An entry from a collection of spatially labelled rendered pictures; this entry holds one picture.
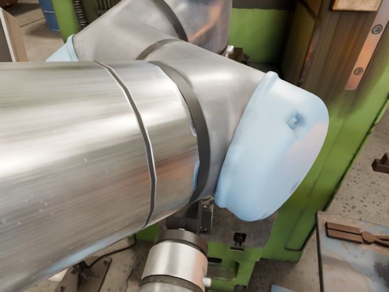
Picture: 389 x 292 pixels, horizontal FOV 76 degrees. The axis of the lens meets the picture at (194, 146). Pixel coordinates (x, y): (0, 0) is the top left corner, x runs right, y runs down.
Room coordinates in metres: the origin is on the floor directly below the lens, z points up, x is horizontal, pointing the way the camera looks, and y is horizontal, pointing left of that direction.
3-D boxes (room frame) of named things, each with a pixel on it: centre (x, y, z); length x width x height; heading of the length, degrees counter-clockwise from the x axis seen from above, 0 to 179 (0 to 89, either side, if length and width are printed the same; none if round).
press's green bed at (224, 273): (0.73, -0.10, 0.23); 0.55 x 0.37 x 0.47; 171
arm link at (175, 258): (0.13, 0.02, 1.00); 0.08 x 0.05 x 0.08; 81
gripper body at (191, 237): (0.21, 0.01, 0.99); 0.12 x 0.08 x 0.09; 171
